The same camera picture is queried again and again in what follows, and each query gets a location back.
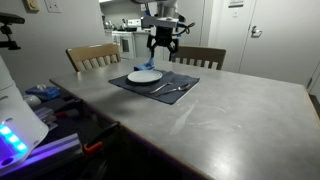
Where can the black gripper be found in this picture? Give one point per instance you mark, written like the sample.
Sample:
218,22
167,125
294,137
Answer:
163,36

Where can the silver fork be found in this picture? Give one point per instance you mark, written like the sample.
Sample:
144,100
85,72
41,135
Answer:
161,87

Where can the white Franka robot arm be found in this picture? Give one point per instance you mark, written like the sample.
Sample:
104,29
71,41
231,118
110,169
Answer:
18,116

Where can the white round plate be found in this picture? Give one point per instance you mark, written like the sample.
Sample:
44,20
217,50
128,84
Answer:
144,76

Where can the blue folded napkin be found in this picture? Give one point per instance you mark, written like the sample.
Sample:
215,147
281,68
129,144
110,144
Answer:
144,66

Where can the dark brown wooden chair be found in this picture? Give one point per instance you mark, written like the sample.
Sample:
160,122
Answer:
198,52

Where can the white kitchen stove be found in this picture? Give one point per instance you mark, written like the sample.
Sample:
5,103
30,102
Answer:
126,45

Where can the silver spoon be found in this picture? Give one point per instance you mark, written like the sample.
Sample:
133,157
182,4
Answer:
182,87

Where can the dark blue placemat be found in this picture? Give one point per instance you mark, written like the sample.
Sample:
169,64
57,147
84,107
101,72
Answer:
173,94

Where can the silver kettle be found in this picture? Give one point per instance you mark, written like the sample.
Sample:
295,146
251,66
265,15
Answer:
108,25

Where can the white door with sign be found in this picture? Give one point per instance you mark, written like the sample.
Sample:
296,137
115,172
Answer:
230,40

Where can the light wooden chair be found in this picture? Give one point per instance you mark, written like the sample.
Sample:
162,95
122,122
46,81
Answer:
91,52

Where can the small white door label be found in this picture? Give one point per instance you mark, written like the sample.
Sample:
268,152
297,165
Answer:
235,13

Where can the door sign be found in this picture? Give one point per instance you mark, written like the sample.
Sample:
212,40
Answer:
236,3

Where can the black orange clamp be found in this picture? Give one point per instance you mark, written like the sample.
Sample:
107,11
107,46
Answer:
100,136

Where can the blue tissue box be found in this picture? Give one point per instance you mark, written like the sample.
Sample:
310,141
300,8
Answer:
45,92

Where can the white bowl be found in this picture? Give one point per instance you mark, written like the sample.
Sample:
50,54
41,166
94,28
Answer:
32,100

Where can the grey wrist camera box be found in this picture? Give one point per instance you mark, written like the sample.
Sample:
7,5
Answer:
160,21

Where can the beige wall thermostat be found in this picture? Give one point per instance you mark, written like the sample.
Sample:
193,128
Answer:
32,5

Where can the aluminium extrusion rail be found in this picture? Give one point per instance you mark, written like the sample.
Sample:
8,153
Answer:
53,146

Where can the black camera on mount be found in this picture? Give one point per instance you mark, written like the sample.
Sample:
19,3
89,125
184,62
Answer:
10,18

